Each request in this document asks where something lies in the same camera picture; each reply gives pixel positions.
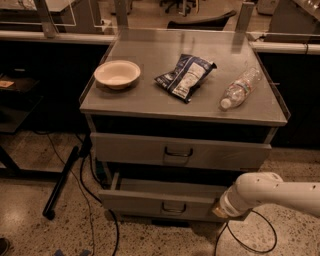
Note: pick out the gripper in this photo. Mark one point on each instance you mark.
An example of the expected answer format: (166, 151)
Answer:
(225, 204)

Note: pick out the grey drawer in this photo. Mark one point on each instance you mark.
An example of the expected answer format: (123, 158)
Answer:
(189, 153)
(162, 200)

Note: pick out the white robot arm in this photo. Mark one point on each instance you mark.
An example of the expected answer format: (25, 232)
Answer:
(251, 190)

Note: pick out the grey drawer cabinet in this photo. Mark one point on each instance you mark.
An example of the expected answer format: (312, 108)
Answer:
(146, 109)

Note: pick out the clear plastic water bottle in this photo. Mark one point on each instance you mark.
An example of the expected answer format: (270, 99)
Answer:
(240, 89)

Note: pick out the blue chip bag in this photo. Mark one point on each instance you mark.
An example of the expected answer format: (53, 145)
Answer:
(186, 77)

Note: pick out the black metal stand leg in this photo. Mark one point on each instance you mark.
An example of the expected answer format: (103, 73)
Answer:
(76, 153)

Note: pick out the white bowl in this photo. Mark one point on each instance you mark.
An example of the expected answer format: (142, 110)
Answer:
(117, 74)

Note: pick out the dark shoe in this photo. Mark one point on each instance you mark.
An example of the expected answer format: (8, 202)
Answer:
(4, 246)

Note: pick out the dark side table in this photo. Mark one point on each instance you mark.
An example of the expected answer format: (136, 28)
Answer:
(16, 103)

